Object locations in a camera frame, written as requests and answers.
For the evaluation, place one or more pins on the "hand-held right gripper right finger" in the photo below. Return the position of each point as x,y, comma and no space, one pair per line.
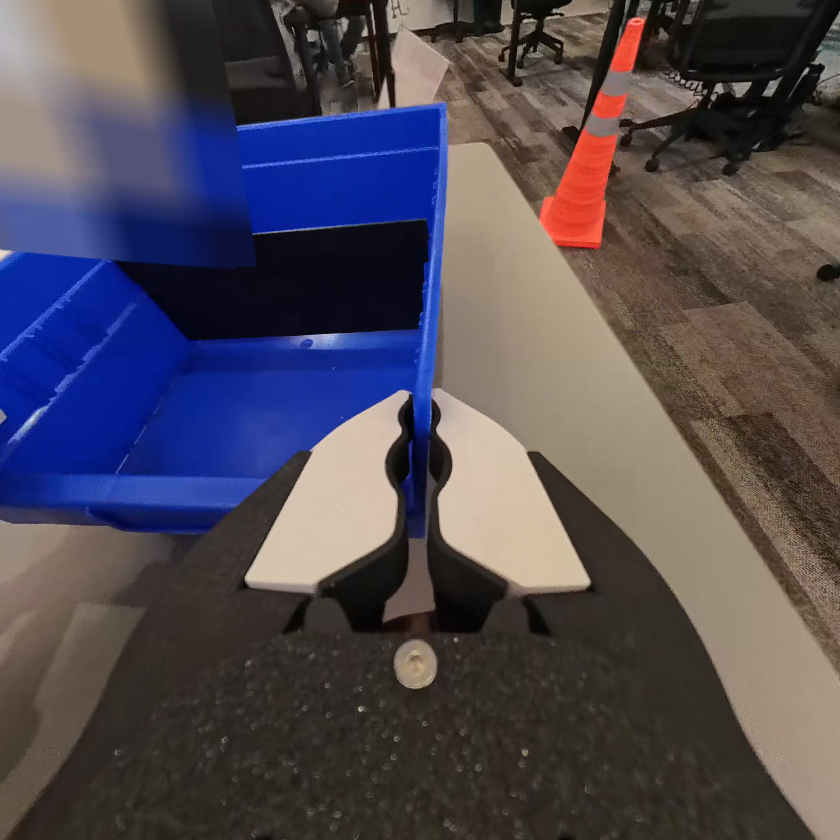
512,519

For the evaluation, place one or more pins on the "orange traffic cone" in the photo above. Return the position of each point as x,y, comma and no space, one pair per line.
584,184

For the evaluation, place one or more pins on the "blue bin with black divider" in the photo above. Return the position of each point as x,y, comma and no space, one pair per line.
263,407

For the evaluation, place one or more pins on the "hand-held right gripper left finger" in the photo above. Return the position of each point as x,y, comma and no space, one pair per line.
328,519

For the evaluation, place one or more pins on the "black mesh office chair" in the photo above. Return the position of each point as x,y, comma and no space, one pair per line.
735,66

